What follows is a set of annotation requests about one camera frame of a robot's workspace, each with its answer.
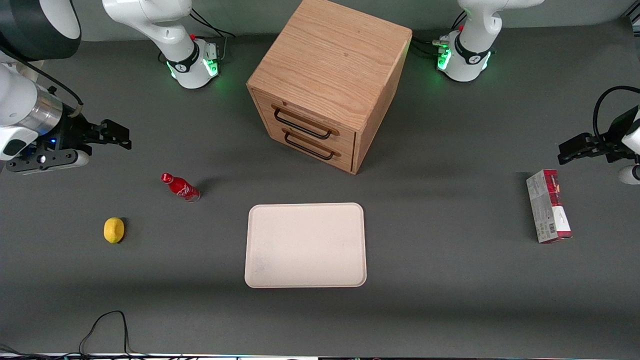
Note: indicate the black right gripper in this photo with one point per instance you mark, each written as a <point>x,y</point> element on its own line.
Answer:
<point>71,134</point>

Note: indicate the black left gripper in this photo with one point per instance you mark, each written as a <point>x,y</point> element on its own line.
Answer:
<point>613,142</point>

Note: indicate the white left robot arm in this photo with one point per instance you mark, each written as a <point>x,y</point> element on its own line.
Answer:
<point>470,50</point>

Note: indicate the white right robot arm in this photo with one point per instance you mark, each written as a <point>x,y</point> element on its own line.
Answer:
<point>175,45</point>

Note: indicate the oak wooden drawer cabinet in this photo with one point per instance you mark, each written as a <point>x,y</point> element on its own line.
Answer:
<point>335,55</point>

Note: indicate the grey and red carton box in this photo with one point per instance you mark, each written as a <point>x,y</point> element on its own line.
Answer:
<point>547,210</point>

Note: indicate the red cola bottle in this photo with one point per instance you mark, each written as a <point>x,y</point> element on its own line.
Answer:
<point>181,188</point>

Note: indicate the yellow lemon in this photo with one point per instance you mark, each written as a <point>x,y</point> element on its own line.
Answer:
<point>114,230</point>

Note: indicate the beige rectangular tray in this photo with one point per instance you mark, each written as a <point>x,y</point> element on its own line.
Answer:
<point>305,245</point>

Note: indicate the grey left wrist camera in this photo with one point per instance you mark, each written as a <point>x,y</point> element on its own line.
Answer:
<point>629,175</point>

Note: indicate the grey metal rail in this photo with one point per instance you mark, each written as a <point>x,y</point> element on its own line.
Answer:
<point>634,17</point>

